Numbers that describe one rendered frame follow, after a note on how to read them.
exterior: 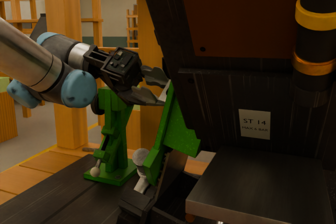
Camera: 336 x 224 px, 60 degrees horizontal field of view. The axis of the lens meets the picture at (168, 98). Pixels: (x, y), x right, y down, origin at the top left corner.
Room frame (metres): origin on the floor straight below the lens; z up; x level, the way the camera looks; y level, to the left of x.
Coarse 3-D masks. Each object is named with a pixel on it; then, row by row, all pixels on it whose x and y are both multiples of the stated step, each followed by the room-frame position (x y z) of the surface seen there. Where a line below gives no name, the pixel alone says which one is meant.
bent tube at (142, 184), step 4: (168, 80) 0.63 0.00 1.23; (168, 84) 0.62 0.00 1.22; (164, 88) 0.61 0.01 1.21; (164, 92) 0.61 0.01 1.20; (160, 96) 0.60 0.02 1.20; (164, 96) 0.60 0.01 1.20; (160, 100) 0.60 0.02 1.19; (164, 100) 0.59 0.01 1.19; (140, 180) 0.60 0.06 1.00; (144, 180) 0.60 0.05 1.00; (136, 184) 0.60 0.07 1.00; (140, 184) 0.59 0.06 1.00; (144, 184) 0.59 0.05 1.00; (148, 184) 0.59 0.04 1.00; (136, 188) 0.58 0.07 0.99; (140, 188) 0.58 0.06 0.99; (144, 188) 0.59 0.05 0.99; (140, 192) 0.58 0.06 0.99; (144, 192) 0.58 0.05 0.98
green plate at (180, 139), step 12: (168, 96) 0.51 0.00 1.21; (168, 108) 0.51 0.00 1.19; (168, 120) 0.53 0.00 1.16; (180, 120) 0.52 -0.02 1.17; (168, 132) 0.53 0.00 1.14; (180, 132) 0.52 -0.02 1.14; (192, 132) 0.51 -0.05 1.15; (156, 144) 0.52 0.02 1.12; (168, 144) 0.53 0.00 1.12; (180, 144) 0.52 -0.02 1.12; (192, 144) 0.51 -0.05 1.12; (192, 156) 0.51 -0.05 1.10
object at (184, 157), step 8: (168, 152) 0.55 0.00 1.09; (176, 152) 0.60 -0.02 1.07; (168, 160) 0.55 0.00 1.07; (176, 160) 0.62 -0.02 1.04; (184, 160) 0.70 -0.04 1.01; (168, 168) 0.57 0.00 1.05; (176, 168) 0.64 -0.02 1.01; (160, 176) 0.55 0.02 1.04; (168, 176) 0.59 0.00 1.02; (176, 176) 0.67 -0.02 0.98; (160, 184) 0.55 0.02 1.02; (168, 184) 0.61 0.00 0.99; (160, 192) 0.57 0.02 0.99
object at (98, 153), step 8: (128, 112) 0.88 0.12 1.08; (104, 128) 0.83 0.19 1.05; (112, 128) 0.82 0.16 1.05; (104, 136) 0.84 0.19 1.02; (112, 136) 0.82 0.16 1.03; (120, 136) 0.83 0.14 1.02; (104, 144) 0.80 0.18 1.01; (112, 144) 0.82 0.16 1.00; (96, 152) 0.78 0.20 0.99; (104, 152) 0.77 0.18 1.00; (112, 152) 0.80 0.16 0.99; (96, 160) 0.80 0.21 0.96; (104, 160) 0.78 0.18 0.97; (112, 160) 0.79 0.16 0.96
